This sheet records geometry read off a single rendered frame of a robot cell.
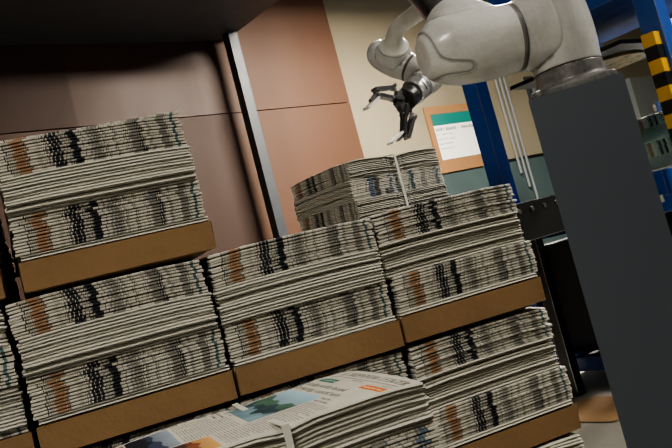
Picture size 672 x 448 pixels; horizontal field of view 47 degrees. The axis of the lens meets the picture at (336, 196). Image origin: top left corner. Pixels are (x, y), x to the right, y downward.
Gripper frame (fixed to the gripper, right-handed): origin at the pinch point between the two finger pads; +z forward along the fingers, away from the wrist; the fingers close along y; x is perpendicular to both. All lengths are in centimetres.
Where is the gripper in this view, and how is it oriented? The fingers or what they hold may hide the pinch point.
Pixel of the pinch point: (379, 124)
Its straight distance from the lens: 248.6
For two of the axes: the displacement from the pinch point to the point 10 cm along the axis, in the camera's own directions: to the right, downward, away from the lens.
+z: -5.6, 5.7, -6.0
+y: 5.7, 7.9, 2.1
